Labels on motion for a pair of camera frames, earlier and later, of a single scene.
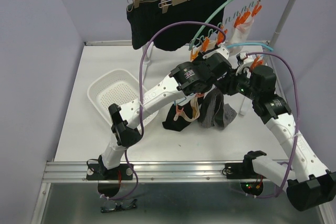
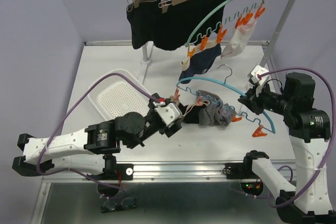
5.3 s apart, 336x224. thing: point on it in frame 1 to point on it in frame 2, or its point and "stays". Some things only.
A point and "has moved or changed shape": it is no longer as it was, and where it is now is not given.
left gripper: x=204 y=60 to x=156 y=99
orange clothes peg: x=256 y=62 to x=233 y=119
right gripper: x=227 y=83 to x=252 y=101
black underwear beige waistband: x=190 y=113 has moved or changed shape
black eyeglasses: x=110 y=205 stays
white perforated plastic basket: x=117 y=87 stays
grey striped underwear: x=212 y=112 has moved or changed shape
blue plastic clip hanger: x=245 y=44 has moved or changed shape
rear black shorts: x=144 y=20 stays
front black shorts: x=190 y=21 stays
